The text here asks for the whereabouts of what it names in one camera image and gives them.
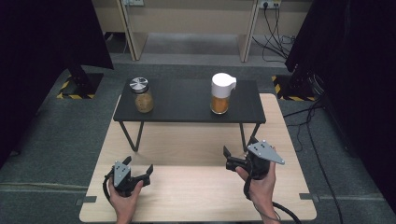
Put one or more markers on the person's left hand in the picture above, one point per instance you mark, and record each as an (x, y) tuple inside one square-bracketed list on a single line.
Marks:
[(124, 203)]

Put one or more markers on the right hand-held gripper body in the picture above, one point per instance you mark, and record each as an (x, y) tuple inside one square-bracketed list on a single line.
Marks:
[(261, 155)]

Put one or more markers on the black stand base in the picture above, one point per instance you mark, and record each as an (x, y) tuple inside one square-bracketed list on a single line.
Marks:
[(84, 84), (295, 87)]

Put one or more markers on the grey tape marker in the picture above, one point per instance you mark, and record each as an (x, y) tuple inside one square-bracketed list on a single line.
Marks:
[(308, 196), (86, 200)]

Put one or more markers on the glass jar of orange powder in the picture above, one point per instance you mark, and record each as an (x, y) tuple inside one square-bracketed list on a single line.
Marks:
[(220, 99)]

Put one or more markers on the person's right hand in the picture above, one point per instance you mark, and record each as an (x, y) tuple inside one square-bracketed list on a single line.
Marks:
[(263, 193)]

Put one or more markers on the beige wooden desk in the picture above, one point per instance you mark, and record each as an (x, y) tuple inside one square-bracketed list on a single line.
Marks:
[(190, 18)]

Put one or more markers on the dark curtain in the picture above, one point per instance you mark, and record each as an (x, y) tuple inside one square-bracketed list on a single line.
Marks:
[(358, 77), (37, 62)]

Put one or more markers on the glass jar with silver lid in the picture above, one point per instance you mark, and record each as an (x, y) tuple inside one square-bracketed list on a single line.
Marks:
[(144, 99)]

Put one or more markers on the small black table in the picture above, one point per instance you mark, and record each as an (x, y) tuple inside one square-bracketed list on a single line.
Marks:
[(186, 99)]

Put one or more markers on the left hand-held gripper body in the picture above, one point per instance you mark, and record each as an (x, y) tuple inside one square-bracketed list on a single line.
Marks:
[(122, 177)]

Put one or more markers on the white wall socket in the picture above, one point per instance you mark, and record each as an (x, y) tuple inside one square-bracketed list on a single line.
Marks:
[(270, 3), (134, 2)]

